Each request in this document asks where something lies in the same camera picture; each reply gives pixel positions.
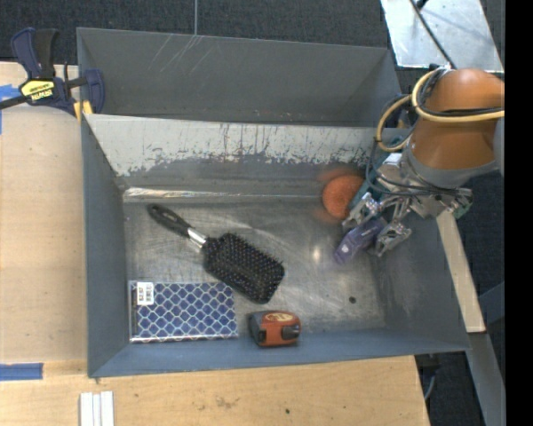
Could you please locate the pale wood board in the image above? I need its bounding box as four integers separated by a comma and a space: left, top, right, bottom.
0, 103, 90, 366

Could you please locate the black hairbrush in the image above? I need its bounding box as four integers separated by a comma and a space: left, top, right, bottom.
147, 203, 287, 305

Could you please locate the grey metal bin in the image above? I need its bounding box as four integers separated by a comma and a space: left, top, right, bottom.
76, 27, 473, 379

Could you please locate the orange ball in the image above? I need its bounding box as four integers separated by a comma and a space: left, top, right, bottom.
321, 173, 366, 221

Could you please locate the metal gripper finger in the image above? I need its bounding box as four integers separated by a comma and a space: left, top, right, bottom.
341, 192, 380, 233
373, 218, 413, 257

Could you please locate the orange and black tape measure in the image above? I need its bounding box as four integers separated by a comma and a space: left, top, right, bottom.
248, 310, 303, 349

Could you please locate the blue patterned flat box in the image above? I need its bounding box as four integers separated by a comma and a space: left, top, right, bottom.
127, 280, 240, 344

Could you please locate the purple plastic object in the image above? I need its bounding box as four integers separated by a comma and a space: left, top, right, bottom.
333, 217, 388, 266

